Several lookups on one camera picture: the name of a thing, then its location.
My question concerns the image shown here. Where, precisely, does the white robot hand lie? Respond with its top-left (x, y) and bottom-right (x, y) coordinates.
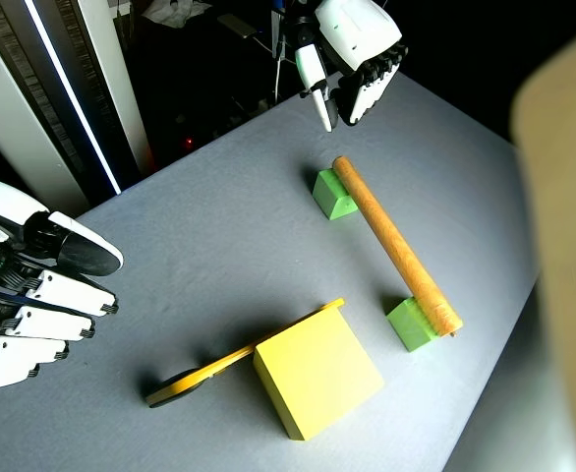
top-left (0, 175), bottom-right (125, 394)
top-left (295, 0), bottom-right (410, 133)

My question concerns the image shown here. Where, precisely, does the wooden dowel rod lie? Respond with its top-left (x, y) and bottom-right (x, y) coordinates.
top-left (331, 155), bottom-right (464, 338)

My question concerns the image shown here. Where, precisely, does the yellow toy hacksaw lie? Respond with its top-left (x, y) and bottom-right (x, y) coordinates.
top-left (145, 297), bottom-right (346, 409)

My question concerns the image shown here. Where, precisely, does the flat grey phone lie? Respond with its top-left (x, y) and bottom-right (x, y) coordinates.
top-left (217, 13), bottom-right (258, 39)

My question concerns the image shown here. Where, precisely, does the green wooden support block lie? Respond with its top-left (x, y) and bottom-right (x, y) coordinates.
top-left (385, 296), bottom-right (441, 353)
top-left (312, 167), bottom-right (360, 221)

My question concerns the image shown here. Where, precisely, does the crumpled white cloth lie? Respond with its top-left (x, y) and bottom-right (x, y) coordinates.
top-left (143, 0), bottom-right (213, 24)

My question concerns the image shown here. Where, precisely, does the grey tablecloth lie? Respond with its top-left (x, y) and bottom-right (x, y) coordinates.
top-left (0, 71), bottom-right (564, 472)

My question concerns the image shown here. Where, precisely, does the blurred tan board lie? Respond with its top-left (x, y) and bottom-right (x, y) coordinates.
top-left (511, 19), bottom-right (576, 472)

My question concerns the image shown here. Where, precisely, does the yellow wooden cube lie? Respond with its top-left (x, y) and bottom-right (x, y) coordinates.
top-left (253, 307), bottom-right (385, 443)

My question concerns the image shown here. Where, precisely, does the white frame post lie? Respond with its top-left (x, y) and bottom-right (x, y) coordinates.
top-left (0, 0), bottom-right (154, 212)

